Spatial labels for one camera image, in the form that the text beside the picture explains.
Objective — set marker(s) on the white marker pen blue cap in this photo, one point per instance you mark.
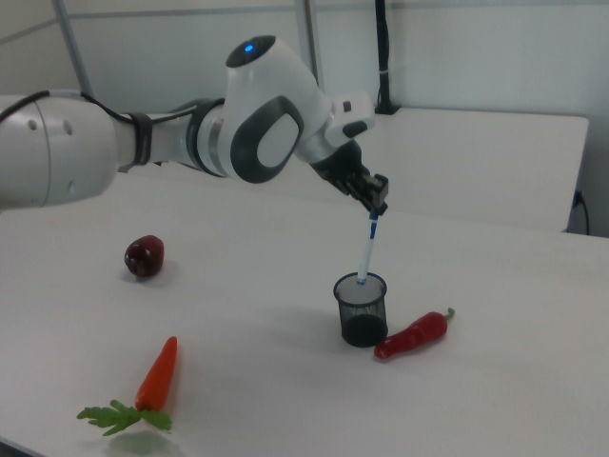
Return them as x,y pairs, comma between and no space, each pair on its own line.
367,247

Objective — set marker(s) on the grey partition frame post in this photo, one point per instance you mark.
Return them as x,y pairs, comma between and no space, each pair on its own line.
73,47
308,38

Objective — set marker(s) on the dark red apple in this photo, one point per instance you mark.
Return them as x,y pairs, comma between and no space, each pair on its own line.
144,256

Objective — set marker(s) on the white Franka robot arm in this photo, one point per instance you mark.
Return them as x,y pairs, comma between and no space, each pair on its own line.
266,119

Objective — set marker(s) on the black mesh pen cup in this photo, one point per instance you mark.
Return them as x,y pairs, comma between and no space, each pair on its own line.
362,319

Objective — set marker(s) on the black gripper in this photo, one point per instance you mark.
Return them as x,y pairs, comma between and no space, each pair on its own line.
345,164

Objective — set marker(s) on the black camera pole with base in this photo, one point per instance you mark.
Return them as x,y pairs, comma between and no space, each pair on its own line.
383,57

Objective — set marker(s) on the red chili pepper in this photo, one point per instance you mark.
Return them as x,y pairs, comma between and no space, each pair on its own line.
414,335

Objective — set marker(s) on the orange carrot green leaves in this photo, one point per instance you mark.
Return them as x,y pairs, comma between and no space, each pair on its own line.
159,376

